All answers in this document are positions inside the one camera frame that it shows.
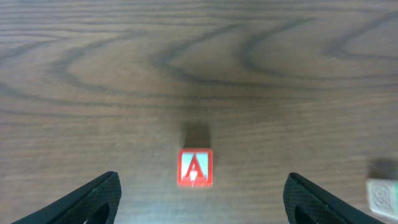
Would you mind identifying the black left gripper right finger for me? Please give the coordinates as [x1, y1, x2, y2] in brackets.
[283, 172, 382, 224]

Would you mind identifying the green letter R block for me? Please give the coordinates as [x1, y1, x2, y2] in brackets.
[366, 179, 397, 220]

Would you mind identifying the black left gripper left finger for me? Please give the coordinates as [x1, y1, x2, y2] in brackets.
[12, 171, 121, 224]

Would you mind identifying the red letter A block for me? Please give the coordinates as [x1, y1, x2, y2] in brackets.
[177, 148, 213, 188]

